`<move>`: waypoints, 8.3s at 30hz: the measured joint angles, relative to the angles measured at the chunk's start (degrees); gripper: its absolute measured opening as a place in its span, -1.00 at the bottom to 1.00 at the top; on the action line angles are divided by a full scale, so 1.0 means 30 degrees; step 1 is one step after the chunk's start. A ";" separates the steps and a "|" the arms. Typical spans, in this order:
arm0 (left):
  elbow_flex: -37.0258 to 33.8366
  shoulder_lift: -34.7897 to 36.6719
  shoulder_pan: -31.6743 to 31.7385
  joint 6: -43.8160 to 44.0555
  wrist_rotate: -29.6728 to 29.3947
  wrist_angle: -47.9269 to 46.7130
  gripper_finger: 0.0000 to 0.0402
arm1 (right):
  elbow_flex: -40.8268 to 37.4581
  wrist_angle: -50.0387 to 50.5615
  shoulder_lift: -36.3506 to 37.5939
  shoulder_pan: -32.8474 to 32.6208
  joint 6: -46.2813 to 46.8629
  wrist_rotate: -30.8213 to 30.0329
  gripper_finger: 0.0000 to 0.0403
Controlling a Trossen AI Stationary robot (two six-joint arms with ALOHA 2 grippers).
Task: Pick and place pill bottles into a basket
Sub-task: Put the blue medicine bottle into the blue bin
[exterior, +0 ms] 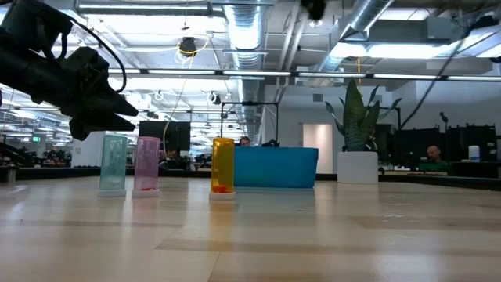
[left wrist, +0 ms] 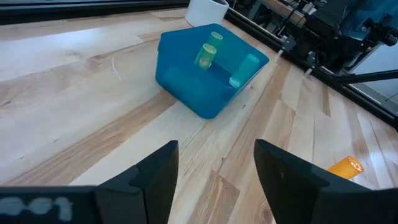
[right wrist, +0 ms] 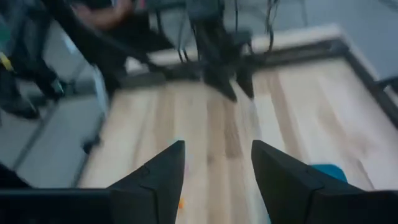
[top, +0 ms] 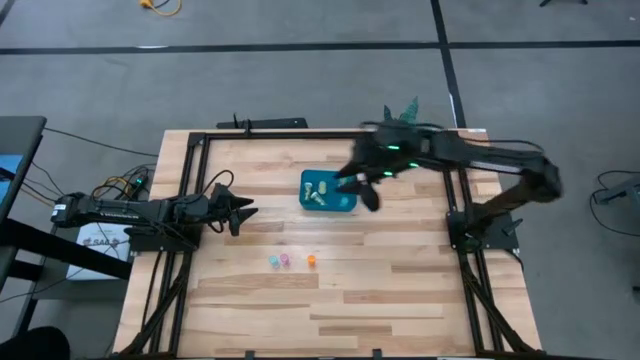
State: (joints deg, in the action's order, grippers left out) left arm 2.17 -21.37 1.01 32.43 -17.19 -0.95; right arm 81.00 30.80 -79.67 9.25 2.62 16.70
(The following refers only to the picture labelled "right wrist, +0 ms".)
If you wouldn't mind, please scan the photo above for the blue plastic basket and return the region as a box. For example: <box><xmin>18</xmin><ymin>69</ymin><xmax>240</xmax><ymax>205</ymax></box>
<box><xmin>310</xmin><ymin>164</ymin><xmax>348</xmax><ymax>184</ymax></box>

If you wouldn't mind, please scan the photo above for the black cable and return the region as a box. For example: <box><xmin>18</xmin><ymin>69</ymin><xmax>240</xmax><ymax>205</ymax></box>
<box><xmin>262</xmin><ymin>0</ymin><xmax>277</xmax><ymax>55</ymax></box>

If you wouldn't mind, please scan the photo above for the black equipment stand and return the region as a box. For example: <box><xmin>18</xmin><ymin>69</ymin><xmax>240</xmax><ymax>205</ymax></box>
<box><xmin>0</xmin><ymin>0</ymin><xmax>66</xmax><ymax>121</ymax></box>

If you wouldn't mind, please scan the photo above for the black table frame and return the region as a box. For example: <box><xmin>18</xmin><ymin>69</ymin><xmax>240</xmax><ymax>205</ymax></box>
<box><xmin>124</xmin><ymin>37</ymin><xmax>398</xmax><ymax>128</ymax></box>

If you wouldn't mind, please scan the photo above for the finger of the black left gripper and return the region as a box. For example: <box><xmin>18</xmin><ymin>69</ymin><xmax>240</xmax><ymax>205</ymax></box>
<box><xmin>203</xmin><ymin>67</ymin><xmax>239</xmax><ymax>103</ymax></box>
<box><xmin>235</xmin><ymin>63</ymin><xmax>256</xmax><ymax>100</ymax></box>

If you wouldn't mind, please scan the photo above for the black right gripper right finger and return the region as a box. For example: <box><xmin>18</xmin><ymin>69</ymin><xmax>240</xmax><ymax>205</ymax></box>
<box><xmin>251</xmin><ymin>139</ymin><xmax>364</xmax><ymax>224</ymax></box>

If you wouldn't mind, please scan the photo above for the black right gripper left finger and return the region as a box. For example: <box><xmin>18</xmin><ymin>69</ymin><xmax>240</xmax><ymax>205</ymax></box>
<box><xmin>108</xmin><ymin>140</ymin><xmax>186</xmax><ymax>224</ymax></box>

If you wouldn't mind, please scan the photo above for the person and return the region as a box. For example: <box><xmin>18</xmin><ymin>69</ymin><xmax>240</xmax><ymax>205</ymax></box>
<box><xmin>70</xmin><ymin>0</ymin><xmax>175</xmax><ymax>54</ymax></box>

